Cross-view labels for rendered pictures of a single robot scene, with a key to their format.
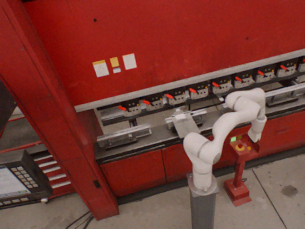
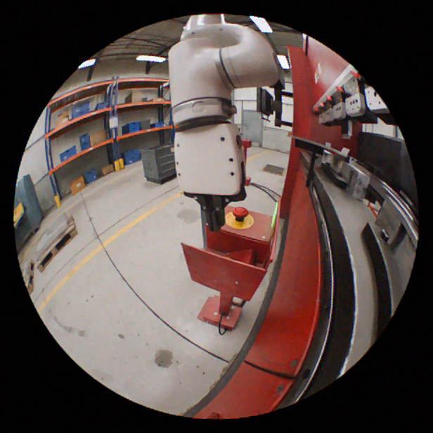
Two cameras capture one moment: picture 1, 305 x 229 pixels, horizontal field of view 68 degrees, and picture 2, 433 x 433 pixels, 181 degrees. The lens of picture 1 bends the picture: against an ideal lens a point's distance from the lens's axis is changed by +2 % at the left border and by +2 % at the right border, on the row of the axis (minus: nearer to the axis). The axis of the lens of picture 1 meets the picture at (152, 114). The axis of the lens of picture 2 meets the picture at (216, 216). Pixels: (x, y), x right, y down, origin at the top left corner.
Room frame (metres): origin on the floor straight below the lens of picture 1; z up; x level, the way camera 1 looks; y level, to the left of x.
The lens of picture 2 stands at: (1.33, -0.97, 0.99)
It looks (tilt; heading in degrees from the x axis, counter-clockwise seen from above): 36 degrees down; 123
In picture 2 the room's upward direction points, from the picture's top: straight up
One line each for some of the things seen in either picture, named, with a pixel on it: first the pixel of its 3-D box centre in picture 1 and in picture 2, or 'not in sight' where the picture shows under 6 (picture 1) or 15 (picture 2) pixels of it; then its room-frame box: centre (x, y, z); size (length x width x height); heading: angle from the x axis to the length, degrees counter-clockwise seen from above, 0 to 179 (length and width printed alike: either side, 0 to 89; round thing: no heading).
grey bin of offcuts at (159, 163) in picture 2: not in sight; (164, 161); (-1.13, 0.78, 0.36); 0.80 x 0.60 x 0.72; 91
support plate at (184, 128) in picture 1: (185, 125); (317, 144); (1.41, -0.27, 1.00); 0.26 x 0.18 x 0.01; 6
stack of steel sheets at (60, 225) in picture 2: not in sight; (50, 234); (-1.31, -2.02, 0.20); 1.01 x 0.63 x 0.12; 94
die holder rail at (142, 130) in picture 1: (124, 135); (319, 153); (1.50, 0.29, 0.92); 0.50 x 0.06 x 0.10; 96
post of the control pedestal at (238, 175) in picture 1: (239, 170); (227, 296); (1.24, -0.75, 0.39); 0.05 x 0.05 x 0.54; 9
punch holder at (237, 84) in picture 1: (241, 76); not in sight; (1.61, -0.83, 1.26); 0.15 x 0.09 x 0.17; 96
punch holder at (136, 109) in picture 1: (130, 104); (326, 114); (1.51, 0.17, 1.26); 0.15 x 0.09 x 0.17; 96
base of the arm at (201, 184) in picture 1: (202, 174); not in sight; (0.83, -0.25, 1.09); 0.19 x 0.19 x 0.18
